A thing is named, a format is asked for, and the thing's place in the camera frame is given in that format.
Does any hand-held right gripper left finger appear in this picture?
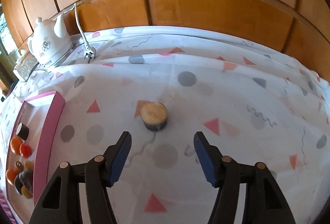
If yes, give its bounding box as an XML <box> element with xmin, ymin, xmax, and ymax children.
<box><xmin>29</xmin><ymin>131</ymin><xmax>132</xmax><ymax>224</ymax></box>

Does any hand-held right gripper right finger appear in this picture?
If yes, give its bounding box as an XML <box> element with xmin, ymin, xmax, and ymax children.
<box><xmin>193</xmin><ymin>131</ymin><xmax>297</xmax><ymax>224</ymax></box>

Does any orange tangerine with long stem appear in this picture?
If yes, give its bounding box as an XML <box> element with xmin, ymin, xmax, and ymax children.
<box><xmin>6</xmin><ymin>169</ymin><xmax>18</xmax><ymax>186</ymax></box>

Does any orange carrot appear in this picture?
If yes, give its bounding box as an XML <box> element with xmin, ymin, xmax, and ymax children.
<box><xmin>21</xmin><ymin>186</ymin><xmax>34</xmax><ymax>199</ymax></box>

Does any pink-rimmed white tray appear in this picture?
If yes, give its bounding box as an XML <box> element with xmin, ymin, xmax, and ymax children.
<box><xmin>6</xmin><ymin>91</ymin><xmax>66</xmax><ymax>210</ymax></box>

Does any red tomato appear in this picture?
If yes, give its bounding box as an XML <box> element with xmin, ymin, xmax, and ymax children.
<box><xmin>20</xmin><ymin>143</ymin><xmax>32</xmax><ymax>158</ymax></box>

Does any white power cord with plug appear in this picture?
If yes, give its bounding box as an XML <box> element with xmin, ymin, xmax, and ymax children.
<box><xmin>73</xmin><ymin>3</ymin><xmax>97</xmax><ymax>64</ymax></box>

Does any window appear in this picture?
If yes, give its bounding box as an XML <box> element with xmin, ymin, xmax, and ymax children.
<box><xmin>0</xmin><ymin>11</ymin><xmax>12</xmax><ymax>97</ymax></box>

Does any white ceramic electric kettle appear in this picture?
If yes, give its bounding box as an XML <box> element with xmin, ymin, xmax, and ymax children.
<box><xmin>28</xmin><ymin>14</ymin><xmax>75</xmax><ymax>71</ymax></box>

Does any reddish cloth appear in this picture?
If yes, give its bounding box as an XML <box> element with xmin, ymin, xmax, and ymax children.
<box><xmin>0</xmin><ymin>189</ymin><xmax>16</xmax><ymax>224</ymax></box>

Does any glittery tissue box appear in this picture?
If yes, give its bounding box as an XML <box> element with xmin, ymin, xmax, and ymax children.
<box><xmin>13</xmin><ymin>55</ymin><xmax>38</xmax><ymax>82</ymax></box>

